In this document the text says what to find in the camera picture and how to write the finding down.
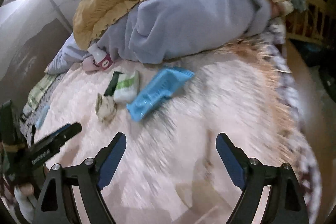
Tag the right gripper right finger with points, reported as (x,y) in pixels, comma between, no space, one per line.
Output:
(285,202)

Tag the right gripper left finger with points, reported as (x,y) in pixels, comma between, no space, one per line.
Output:
(56,203)

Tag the beige tissue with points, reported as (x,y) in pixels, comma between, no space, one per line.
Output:
(105,108)

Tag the dark green snack wrapper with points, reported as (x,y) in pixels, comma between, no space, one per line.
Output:
(112,84)

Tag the green white tube wrapper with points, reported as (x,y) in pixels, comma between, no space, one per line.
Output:
(127,88)

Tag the blue plastic packet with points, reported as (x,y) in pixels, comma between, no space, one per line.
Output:
(161,88)

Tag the left hand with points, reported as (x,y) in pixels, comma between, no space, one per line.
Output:
(27,194)

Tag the purple white patterned blanket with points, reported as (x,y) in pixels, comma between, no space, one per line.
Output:
(294,145)

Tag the pink rolled cylinder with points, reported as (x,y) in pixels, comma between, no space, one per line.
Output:
(89,65)

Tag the white pink pill bottle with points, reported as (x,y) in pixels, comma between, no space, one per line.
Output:
(101,58)

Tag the grey-blue folded blanket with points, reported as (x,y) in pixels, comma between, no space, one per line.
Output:
(157,30)

